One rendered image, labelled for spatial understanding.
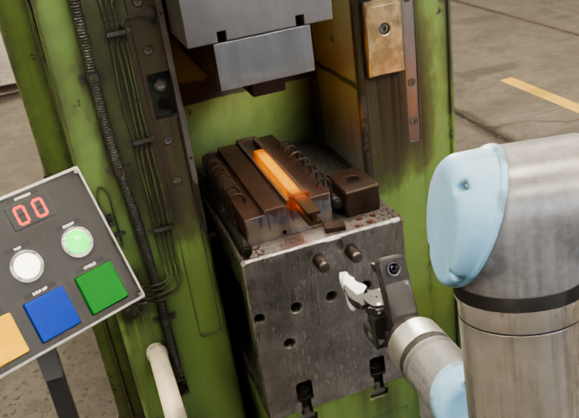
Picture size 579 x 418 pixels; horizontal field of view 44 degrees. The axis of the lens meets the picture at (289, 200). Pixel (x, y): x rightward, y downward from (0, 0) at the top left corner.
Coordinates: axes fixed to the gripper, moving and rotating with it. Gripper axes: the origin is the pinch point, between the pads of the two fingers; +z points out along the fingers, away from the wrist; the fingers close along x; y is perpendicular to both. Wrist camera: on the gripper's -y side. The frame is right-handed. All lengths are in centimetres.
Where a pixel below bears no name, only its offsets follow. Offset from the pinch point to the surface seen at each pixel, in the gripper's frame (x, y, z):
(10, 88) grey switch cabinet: -94, 95, 572
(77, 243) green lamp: -46, -9, 21
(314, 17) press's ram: 9, -38, 33
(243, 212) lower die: -11.6, 1.9, 36.8
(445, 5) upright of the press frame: 46, -31, 48
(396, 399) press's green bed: 17, 60, 27
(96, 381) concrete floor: -60, 100, 126
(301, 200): -0.2, -1.3, 28.8
